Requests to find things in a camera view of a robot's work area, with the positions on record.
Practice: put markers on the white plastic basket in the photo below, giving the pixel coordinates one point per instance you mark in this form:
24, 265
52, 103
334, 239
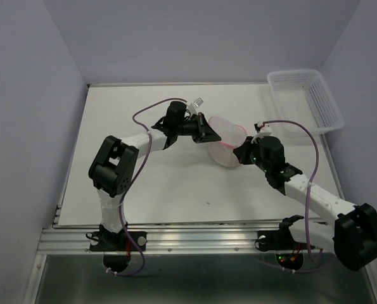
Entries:
304, 97

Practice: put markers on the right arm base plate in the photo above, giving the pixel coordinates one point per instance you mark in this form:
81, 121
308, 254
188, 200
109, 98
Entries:
281, 239

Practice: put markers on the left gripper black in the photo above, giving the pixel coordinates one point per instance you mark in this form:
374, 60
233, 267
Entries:
208, 134

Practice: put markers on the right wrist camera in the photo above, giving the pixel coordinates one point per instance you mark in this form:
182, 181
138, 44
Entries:
262, 129

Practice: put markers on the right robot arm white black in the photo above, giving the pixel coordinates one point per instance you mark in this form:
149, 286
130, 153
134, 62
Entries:
348, 230

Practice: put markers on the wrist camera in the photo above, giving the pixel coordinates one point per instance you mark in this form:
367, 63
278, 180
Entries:
262, 129
194, 106

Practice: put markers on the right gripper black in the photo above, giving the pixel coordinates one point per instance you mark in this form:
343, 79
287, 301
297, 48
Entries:
242, 151

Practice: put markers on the white mesh laundry bag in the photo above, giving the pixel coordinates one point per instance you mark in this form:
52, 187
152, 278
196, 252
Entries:
232, 136

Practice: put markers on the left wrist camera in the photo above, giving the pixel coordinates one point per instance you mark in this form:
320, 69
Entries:
194, 106

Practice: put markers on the aluminium rail frame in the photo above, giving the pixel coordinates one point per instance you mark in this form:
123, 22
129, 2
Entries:
201, 219

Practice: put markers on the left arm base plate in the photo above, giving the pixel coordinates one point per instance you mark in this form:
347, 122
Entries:
104, 241

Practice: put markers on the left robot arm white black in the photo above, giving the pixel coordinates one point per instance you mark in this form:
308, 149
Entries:
113, 170

